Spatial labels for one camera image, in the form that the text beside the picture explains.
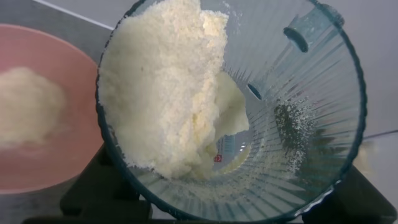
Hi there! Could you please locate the pink round bowl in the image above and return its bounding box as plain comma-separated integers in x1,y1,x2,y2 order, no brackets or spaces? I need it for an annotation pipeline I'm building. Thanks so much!
0,23,105,195

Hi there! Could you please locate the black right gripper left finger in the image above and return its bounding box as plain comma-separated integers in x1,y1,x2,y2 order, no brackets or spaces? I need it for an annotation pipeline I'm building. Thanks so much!
60,144,154,224

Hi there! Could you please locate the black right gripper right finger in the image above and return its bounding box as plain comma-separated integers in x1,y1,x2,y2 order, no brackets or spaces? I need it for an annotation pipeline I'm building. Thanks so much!
300,164,398,224

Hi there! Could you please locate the clear ribbed plastic cup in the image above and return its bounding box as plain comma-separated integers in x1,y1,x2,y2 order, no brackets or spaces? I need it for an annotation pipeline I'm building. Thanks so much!
95,0,368,223

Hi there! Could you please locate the white powder heap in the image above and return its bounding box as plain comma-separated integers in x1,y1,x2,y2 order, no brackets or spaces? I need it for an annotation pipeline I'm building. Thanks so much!
0,66,67,147
97,0,250,180

